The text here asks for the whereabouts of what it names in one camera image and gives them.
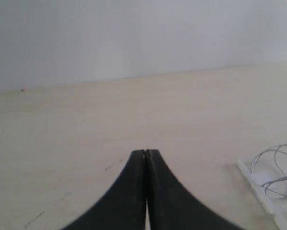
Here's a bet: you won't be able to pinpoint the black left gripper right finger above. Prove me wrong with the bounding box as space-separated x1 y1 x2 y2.
146 149 241 230

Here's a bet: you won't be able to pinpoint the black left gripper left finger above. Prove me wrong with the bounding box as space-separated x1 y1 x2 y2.
64 149 146 230

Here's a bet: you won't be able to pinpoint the clear plastic storage box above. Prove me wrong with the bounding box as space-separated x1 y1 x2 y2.
237 157 287 230

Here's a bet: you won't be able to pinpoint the white wired earphones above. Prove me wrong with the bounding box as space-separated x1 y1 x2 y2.
250 143 287 199

